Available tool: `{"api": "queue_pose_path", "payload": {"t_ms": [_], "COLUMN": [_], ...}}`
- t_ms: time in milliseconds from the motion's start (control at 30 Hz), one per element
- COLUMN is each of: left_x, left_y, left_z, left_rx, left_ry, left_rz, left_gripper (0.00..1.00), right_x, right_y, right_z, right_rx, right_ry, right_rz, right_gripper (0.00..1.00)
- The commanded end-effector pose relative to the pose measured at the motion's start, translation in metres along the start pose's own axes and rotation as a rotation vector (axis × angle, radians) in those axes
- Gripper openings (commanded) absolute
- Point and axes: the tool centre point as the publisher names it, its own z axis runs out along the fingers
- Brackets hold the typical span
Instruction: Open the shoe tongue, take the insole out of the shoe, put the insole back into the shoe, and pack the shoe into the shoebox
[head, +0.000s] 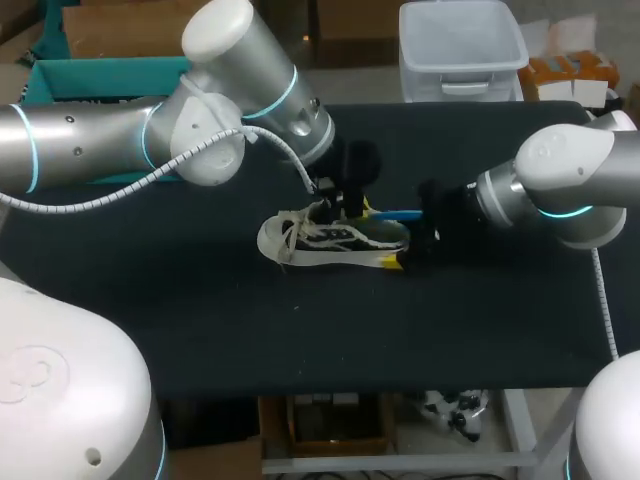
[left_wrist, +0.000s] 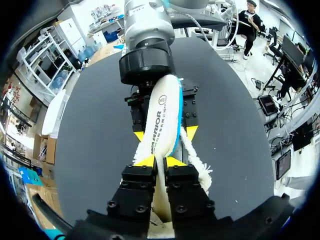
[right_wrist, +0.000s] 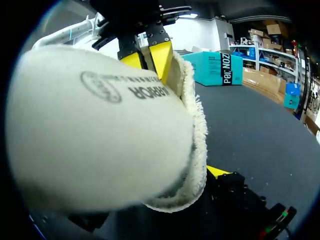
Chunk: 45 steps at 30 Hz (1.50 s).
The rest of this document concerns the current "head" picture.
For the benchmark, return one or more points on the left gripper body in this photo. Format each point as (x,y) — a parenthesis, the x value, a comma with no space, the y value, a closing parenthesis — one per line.
(360,162)

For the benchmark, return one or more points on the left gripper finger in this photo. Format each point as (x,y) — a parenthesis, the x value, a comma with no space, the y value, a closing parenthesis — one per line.
(327,210)
(354,202)

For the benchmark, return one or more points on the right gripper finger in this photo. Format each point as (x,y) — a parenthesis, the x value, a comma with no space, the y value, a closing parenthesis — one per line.
(417,257)

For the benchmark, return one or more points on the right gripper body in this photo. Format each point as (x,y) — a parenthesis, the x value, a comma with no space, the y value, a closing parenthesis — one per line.
(450,210)

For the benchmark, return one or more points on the black and white shoe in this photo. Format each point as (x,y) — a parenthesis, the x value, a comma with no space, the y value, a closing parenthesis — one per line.
(320,245)
(457,410)

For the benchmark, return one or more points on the blue and black insole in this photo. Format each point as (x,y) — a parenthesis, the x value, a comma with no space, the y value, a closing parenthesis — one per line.
(395,216)

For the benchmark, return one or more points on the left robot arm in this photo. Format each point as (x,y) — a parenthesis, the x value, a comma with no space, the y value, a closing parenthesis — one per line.
(95,135)

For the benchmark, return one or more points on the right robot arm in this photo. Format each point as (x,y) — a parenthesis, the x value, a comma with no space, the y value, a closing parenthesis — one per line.
(575,165)

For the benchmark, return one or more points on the open cardboard box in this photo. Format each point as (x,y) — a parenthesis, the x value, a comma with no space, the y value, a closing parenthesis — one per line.
(325,430)

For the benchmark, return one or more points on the white plastic bin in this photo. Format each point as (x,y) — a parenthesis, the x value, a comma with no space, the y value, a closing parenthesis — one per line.
(455,45)

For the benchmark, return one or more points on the orange and white box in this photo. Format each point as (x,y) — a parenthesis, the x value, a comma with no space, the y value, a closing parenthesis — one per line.
(570,75)

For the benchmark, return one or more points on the teal box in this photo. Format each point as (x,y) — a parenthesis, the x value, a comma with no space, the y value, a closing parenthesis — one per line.
(100,80)

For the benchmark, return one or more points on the brown cardboard box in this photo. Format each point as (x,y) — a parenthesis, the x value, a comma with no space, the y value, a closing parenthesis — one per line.
(120,25)

